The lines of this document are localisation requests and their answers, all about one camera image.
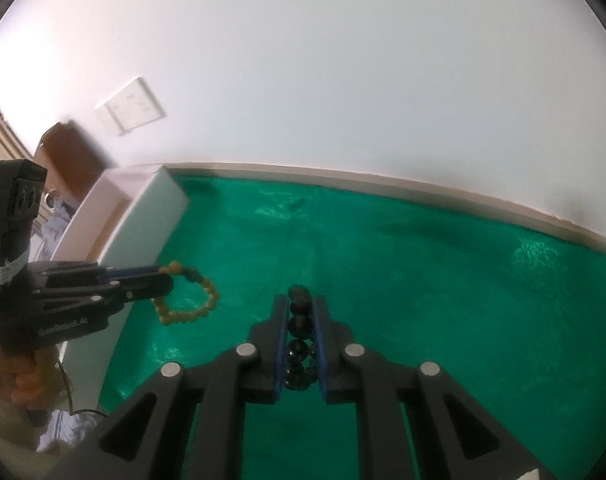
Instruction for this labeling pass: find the black bead bracelet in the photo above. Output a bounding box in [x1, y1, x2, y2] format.
[282, 283, 321, 392]

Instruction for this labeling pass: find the tan wooden bead bracelet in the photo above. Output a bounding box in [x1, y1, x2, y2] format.
[151, 260, 222, 326]

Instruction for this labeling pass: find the white jewelry box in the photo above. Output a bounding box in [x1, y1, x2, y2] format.
[53, 165, 188, 408]

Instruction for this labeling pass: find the person's left hand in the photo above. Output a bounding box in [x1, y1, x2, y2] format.
[0, 346, 66, 412]

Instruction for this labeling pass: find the bed with grey bedding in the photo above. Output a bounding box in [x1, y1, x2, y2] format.
[30, 190, 78, 261]

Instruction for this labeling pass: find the green velvet cloth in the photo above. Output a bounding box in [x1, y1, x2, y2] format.
[99, 177, 606, 479]

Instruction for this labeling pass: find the black cable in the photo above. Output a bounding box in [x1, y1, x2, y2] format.
[54, 358, 109, 418]

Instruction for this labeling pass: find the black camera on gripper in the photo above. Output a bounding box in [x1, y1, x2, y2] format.
[0, 159, 47, 286]

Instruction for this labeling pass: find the white wall socket panel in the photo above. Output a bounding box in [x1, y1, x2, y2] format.
[104, 77, 166, 134]

